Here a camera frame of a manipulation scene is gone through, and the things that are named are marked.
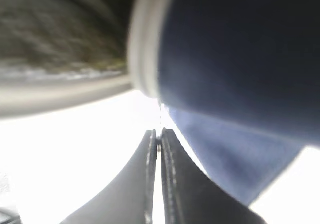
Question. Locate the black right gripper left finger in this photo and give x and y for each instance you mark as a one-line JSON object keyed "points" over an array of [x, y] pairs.
{"points": [[128, 198]]}

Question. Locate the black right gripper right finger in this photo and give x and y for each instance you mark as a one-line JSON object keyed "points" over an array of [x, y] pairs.
{"points": [[190, 196]]}

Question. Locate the navy and white lunch bag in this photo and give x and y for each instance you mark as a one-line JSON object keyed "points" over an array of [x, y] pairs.
{"points": [[240, 78]]}

